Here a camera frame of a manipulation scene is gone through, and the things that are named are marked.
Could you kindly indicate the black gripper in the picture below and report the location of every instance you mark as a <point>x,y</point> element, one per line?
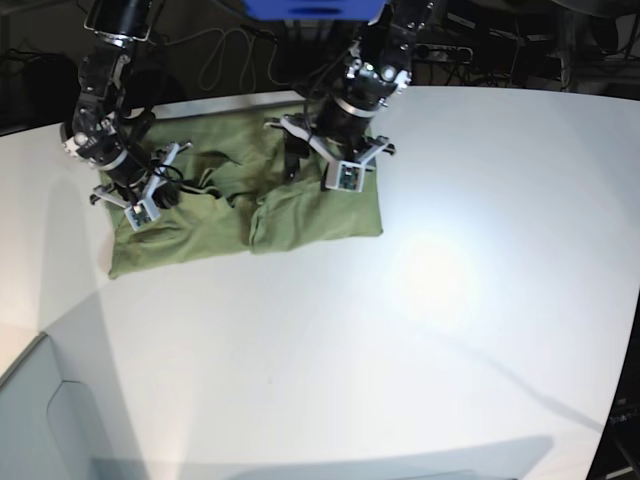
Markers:
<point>343,120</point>
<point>127,176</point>

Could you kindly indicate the green T-shirt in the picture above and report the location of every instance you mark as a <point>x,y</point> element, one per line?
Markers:
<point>235,198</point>

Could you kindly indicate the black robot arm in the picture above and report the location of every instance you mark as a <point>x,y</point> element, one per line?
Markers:
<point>99,125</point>
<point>367,63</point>

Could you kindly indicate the blue box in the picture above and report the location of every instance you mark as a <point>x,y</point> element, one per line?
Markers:
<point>271,10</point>

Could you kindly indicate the black power strip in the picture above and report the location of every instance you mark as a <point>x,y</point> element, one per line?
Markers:
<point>444,54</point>

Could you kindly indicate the grey plastic bin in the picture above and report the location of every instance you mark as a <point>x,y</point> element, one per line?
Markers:
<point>51,427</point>

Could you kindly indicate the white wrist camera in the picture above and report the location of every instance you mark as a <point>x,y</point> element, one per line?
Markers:
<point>343,169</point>
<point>144,211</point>

